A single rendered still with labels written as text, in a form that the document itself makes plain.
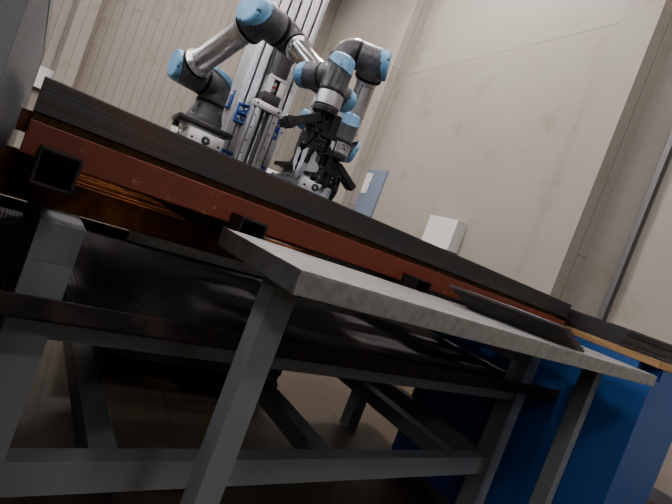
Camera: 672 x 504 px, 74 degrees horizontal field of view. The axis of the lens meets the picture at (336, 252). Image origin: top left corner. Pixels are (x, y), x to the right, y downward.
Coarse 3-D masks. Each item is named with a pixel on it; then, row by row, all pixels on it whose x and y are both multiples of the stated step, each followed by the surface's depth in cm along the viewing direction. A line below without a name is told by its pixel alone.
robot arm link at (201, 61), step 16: (256, 0) 145; (240, 16) 147; (256, 16) 145; (272, 16) 148; (288, 16) 155; (224, 32) 157; (240, 32) 152; (256, 32) 150; (272, 32) 151; (288, 32) 154; (192, 48) 170; (208, 48) 162; (224, 48) 160; (240, 48) 160; (176, 64) 168; (192, 64) 167; (208, 64) 167; (176, 80) 172; (192, 80) 173
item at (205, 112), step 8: (200, 96) 182; (200, 104) 181; (208, 104) 181; (216, 104) 183; (192, 112) 180; (200, 112) 180; (208, 112) 181; (216, 112) 183; (208, 120) 181; (216, 120) 184
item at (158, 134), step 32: (64, 96) 61; (96, 128) 64; (128, 128) 66; (160, 128) 68; (192, 160) 72; (224, 160) 75; (256, 192) 80; (288, 192) 83; (352, 224) 93; (384, 224) 98; (416, 256) 105; (448, 256) 112; (512, 288) 130
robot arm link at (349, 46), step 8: (344, 40) 179; (352, 40) 178; (360, 40) 179; (336, 48) 177; (344, 48) 176; (352, 48) 177; (328, 56) 178; (352, 56) 178; (312, 104) 168; (304, 112) 165; (312, 112) 166
